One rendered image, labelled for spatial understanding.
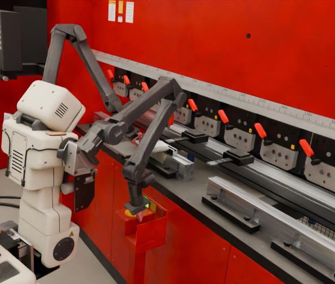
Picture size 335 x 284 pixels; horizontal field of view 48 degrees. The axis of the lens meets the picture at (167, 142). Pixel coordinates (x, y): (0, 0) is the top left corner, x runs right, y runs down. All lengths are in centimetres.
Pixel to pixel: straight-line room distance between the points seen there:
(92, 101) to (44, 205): 134
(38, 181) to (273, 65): 96
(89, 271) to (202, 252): 116
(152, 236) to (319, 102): 91
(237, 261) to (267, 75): 73
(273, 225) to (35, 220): 94
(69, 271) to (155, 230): 112
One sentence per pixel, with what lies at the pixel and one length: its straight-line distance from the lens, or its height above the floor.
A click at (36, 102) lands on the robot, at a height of 133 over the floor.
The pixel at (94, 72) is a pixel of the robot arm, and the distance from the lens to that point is 182.
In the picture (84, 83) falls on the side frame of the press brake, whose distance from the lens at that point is 270.
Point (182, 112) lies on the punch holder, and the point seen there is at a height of 123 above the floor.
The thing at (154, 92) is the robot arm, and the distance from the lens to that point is 153.
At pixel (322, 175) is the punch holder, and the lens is 135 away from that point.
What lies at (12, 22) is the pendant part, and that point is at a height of 154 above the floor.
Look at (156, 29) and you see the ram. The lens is 199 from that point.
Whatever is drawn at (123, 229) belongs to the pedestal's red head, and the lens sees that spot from 176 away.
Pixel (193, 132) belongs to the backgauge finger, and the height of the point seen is 103.
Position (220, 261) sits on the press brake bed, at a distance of 165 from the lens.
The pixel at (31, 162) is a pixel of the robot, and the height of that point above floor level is 113.
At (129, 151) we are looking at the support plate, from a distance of 190.
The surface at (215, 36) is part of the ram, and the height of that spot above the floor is 160.
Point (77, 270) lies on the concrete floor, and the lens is 272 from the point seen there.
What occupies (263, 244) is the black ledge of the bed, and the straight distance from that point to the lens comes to 152.
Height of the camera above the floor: 168
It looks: 19 degrees down
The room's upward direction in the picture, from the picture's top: 5 degrees clockwise
